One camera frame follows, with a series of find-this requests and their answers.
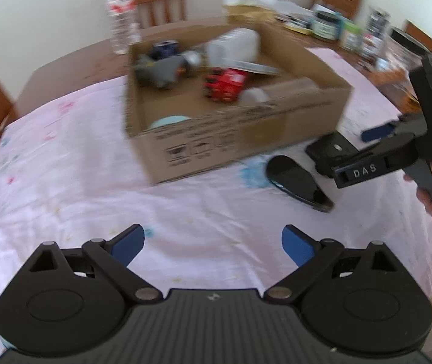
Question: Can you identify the cardboard box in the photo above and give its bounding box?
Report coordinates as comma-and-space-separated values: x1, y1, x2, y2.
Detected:
124, 21, 354, 185

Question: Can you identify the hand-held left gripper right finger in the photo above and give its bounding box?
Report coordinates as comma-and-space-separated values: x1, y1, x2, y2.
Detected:
263, 224, 410, 306

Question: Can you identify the pink printed cloth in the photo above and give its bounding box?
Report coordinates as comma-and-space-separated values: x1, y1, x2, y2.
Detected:
0, 47, 432, 364

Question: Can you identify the clear plastic water bottle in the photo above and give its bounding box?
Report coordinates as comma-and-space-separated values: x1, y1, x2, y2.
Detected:
104, 0, 143, 55

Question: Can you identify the clear capsule bottle silver lid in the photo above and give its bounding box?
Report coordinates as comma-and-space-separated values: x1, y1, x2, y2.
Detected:
180, 49, 204, 70

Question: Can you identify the person's right hand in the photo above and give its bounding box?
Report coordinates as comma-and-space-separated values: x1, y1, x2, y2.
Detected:
403, 161, 432, 225

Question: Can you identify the bottle with green lid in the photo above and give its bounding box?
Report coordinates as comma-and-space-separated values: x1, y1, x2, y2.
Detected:
339, 20, 363, 52

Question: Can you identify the black glossy case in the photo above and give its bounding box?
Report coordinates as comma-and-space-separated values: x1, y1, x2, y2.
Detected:
265, 155, 335, 213

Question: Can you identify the light teal round lid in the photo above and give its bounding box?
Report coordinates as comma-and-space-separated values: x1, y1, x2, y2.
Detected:
149, 115, 192, 130

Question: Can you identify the silver metal lid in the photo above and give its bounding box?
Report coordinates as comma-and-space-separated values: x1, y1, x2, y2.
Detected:
231, 59, 283, 77

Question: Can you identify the small white cup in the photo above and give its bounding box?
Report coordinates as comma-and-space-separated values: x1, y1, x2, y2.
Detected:
240, 87, 270, 106

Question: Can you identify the white plastic container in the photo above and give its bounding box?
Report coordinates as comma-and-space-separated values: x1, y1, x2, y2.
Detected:
204, 28, 261, 67

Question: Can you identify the red toy truck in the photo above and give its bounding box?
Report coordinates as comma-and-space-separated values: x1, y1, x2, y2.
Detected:
202, 67, 249, 102

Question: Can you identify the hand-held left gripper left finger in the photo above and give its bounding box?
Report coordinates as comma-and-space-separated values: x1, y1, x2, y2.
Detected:
28, 224, 163, 305

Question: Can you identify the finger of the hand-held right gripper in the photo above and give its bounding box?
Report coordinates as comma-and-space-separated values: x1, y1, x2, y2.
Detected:
305, 132, 358, 178
361, 119, 404, 143

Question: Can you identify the stack of white papers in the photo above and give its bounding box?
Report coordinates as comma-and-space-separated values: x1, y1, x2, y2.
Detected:
310, 2, 338, 14

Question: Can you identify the gold tissue pack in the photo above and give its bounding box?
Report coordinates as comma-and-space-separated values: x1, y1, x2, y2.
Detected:
221, 0, 278, 24

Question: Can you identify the glass jar dark lid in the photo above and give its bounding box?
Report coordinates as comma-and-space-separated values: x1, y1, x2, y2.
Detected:
310, 11, 342, 41

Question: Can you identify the clear jar black lid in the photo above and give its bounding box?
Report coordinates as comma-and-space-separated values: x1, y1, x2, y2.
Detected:
378, 26, 429, 101

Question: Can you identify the dark bottle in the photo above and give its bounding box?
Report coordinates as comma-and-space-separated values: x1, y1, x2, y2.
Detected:
359, 7, 391, 63

